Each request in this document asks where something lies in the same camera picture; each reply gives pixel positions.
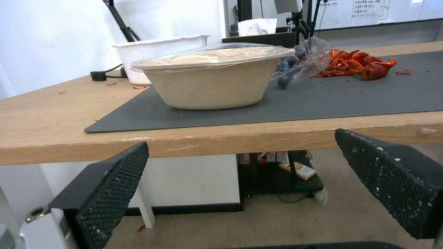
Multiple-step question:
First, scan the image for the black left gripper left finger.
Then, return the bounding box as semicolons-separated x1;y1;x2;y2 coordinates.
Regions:
19;141;150;249

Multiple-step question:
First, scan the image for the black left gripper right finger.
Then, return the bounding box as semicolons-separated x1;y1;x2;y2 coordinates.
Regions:
334;128;443;240

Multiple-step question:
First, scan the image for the orange and white small box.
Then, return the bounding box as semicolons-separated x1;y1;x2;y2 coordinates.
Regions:
279;160;316;180

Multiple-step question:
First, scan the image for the clear bag of blueberries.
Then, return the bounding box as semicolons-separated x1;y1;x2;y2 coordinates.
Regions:
271;36;332;90

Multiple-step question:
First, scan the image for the beige disposable takeout bowl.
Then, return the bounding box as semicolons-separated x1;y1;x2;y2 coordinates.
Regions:
141;56;282;110

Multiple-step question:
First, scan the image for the wooden table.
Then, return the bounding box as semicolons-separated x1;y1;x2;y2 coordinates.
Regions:
0;41;443;166

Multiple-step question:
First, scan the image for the black low cart shelf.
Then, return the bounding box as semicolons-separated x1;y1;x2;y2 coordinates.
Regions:
237;151;325;195

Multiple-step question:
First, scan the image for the pile of red peels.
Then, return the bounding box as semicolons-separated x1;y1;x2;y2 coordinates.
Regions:
310;49;398;81

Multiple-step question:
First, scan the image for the dark grey table mat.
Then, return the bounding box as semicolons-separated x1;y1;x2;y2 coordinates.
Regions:
84;50;443;134

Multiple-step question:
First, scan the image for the white plastic bin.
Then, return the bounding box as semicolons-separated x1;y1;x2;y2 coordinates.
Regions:
111;34;210;85

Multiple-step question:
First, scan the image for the whiteboard with writing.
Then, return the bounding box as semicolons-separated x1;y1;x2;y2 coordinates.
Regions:
313;0;443;28

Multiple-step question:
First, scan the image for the black tripod stand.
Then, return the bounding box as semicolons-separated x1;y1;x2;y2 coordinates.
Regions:
102;0;142;43

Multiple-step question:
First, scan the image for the clear plastic bowl lid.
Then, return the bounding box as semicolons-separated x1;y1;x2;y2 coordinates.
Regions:
130;43;295;70

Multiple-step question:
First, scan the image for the black camera tripod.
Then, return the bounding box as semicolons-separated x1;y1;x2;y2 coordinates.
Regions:
286;0;323;39

